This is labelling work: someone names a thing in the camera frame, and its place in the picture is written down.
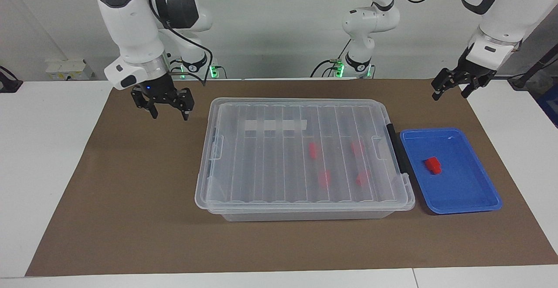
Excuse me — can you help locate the clear plastic storage box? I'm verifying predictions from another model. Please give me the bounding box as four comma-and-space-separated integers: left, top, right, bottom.
205, 99, 410, 222

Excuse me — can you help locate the black bar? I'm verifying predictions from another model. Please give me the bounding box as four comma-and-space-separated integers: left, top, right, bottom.
383, 123, 411, 176

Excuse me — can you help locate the clear plastic lidded bin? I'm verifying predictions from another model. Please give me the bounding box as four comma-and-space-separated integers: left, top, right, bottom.
194, 98, 416, 214

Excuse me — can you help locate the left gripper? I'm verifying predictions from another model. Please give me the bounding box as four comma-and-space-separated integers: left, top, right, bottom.
431, 46, 497, 102

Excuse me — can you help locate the blue plastic tray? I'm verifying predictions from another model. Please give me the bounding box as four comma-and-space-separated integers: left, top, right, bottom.
399, 128, 503, 215

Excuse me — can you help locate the black stand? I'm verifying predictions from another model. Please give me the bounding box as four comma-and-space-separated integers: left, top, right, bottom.
507, 44, 558, 91
0, 65, 24, 94

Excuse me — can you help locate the blue crate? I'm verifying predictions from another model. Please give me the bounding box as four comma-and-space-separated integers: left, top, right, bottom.
537, 83, 558, 128

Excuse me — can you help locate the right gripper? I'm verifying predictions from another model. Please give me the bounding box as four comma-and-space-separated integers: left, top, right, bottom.
130, 75, 195, 121

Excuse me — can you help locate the white power socket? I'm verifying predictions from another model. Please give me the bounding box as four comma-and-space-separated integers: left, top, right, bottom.
45, 59, 95, 81

